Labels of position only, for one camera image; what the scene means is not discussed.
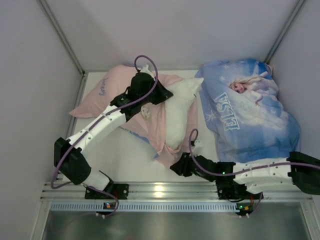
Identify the white pillow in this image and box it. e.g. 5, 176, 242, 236
164, 78, 204, 150

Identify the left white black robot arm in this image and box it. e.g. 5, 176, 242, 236
53, 71, 173, 196

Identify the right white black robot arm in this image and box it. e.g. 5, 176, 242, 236
170, 151, 320, 201

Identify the blue Elsa pillow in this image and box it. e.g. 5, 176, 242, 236
195, 58, 301, 163

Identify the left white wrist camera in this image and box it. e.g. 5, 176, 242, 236
140, 64, 155, 79

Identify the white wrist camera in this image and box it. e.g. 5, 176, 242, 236
191, 139, 203, 155
140, 64, 155, 79

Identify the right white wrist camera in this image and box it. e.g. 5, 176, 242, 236
191, 139, 203, 155

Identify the aluminium mounting rail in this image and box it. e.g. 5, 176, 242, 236
40, 182, 313, 202

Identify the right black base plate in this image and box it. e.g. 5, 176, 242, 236
216, 183, 261, 203

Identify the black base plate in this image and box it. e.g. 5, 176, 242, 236
216, 183, 261, 203
84, 183, 130, 201

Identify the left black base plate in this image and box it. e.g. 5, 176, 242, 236
84, 183, 130, 201

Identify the left aluminium frame post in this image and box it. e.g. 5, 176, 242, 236
36, 0, 85, 76

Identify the aluminium frame post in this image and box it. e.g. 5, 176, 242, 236
264, 0, 308, 64
36, 0, 85, 76

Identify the slotted grey cable duct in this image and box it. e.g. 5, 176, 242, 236
50, 201, 249, 213

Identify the right aluminium frame post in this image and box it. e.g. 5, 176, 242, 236
264, 0, 308, 64

